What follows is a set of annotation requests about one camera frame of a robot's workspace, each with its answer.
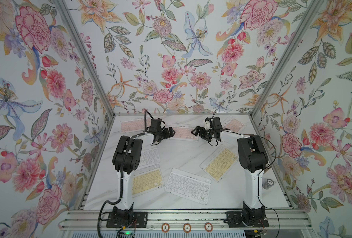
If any silver patterned can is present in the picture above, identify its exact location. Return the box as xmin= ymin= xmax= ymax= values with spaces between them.
xmin=262 ymin=179 xmax=275 ymax=190

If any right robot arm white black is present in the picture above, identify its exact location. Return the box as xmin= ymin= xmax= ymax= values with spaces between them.
xmin=191 ymin=117 xmax=269 ymax=226

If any white keyboard left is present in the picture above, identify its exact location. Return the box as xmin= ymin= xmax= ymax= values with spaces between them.
xmin=139 ymin=148 xmax=161 ymax=168

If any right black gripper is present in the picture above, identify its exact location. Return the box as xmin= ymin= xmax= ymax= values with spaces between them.
xmin=191 ymin=126 xmax=215 ymax=140

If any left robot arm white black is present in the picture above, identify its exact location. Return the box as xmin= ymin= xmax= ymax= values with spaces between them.
xmin=112 ymin=119 xmax=176 ymax=211

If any right orange ring marker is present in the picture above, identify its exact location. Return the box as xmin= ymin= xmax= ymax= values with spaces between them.
xmin=204 ymin=222 xmax=213 ymax=233

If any orange ring marker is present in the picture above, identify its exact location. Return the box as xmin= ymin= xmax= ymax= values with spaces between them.
xmin=204 ymin=222 xmax=213 ymax=233
xmin=161 ymin=223 xmax=170 ymax=233
xmin=183 ymin=223 xmax=191 ymax=234

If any aluminium front rail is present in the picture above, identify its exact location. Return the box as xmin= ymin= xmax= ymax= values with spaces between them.
xmin=59 ymin=209 xmax=312 ymax=231

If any left black cable bundle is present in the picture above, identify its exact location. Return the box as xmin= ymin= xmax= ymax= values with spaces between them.
xmin=97 ymin=109 xmax=157 ymax=238

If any middle orange ring marker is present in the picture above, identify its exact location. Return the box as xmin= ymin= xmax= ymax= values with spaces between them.
xmin=183 ymin=223 xmax=191 ymax=234

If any white keyboard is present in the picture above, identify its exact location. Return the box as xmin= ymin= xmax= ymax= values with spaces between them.
xmin=165 ymin=168 xmax=211 ymax=205
xmin=139 ymin=148 xmax=161 ymax=168

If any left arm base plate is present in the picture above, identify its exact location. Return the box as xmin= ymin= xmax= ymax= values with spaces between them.
xmin=106 ymin=208 xmax=148 ymax=228

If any left orange ring marker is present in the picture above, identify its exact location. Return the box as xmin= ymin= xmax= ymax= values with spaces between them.
xmin=161 ymin=223 xmax=170 ymax=233

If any pink keyboard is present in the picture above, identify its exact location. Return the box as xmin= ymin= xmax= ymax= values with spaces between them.
xmin=170 ymin=125 xmax=199 ymax=141
xmin=120 ymin=119 xmax=145 ymax=133
xmin=222 ymin=117 xmax=246 ymax=132

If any white keyboard front centre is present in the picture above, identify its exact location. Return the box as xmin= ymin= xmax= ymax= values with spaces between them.
xmin=165 ymin=168 xmax=211 ymax=205

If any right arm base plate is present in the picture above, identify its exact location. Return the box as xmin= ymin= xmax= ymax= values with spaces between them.
xmin=225 ymin=211 xmax=269 ymax=228

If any right black cable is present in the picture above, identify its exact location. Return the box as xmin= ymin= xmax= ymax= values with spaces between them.
xmin=208 ymin=130 xmax=281 ymax=238

